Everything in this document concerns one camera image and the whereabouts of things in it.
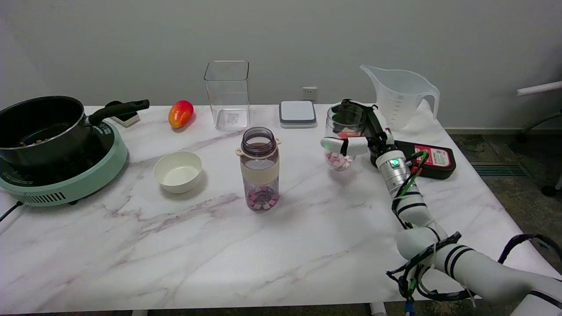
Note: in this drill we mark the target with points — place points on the dark chair base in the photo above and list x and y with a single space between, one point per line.
533 124

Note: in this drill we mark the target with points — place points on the black device with red label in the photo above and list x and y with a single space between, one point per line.
437 160

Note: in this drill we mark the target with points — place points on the white bowl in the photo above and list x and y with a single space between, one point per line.
178 172

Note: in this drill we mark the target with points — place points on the white table leg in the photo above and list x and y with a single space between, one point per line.
139 313
377 310

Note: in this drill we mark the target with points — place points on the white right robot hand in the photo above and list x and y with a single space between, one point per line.
380 136

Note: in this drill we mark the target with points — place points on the mint green induction cooker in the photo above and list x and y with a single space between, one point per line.
79 182

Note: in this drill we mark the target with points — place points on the white wall socket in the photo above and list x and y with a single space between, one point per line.
310 93

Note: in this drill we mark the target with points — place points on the large translucent measuring jug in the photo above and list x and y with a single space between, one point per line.
397 98

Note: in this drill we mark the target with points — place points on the small clear measuring cup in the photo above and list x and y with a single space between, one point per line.
339 164

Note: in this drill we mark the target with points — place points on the clear bottle with beige band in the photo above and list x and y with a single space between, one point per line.
260 171

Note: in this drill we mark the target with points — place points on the red yellow mango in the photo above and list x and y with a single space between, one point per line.
180 114

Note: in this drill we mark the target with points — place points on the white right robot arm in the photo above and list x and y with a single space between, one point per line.
474 263

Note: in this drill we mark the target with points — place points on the floor vent grille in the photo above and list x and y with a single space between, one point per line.
500 169

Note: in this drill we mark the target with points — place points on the white grey kitchen scale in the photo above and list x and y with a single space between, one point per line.
297 113

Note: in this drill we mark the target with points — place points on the small white black device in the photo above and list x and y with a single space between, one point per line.
128 119

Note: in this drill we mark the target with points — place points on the white chair armrest tube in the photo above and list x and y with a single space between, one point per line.
538 88

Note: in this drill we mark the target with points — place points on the clear square plastic container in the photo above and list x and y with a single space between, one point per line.
227 94

